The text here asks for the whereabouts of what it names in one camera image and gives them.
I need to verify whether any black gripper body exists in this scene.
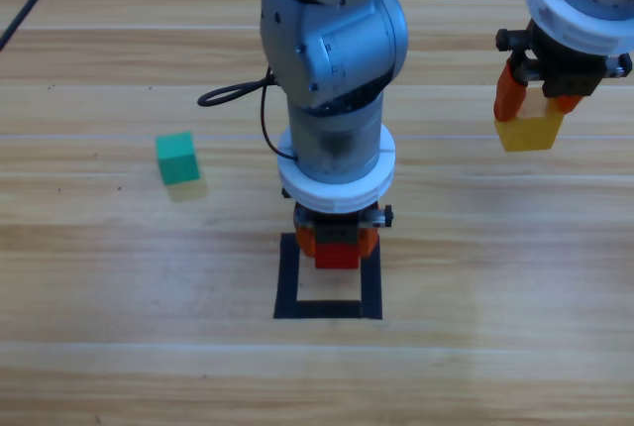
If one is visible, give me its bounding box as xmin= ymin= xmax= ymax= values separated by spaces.
xmin=281 ymin=187 xmax=395 ymax=247
xmin=495 ymin=19 xmax=634 ymax=100

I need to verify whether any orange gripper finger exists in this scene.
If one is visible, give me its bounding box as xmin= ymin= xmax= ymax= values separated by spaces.
xmin=546 ymin=93 xmax=586 ymax=115
xmin=493 ymin=59 xmax=529 ymax=124
xmin=357 ymin=227 xmax=381 ymax=260
xmin=295 ymin=227 xmax=318 ymax=258

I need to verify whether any red wooden cube block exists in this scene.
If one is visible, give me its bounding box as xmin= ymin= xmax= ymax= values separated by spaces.
xmin=314 ymin=242 xmax=361 ymax=270

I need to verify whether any yellow wooden cube block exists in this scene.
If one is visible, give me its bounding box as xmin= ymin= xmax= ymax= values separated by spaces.
xmin=494 ymin=84 xmax=566 ymax=153

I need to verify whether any green wooden cube block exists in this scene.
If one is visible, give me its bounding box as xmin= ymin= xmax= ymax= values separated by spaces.
xmin=155 ymin=131 xmax=202 ymax=185

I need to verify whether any black tape square outline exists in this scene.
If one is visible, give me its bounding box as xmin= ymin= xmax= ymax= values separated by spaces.
xmin=272 ymin=232 xmax=384 ymax=321

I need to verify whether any thin black wire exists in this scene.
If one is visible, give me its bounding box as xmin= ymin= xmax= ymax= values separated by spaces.
xmin=260 ymin=79 xmax=299 ymax=162

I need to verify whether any thick black looped cable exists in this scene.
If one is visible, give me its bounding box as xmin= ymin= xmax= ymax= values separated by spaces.
xmin=196 ymin=64 xmax=278 ymax=108

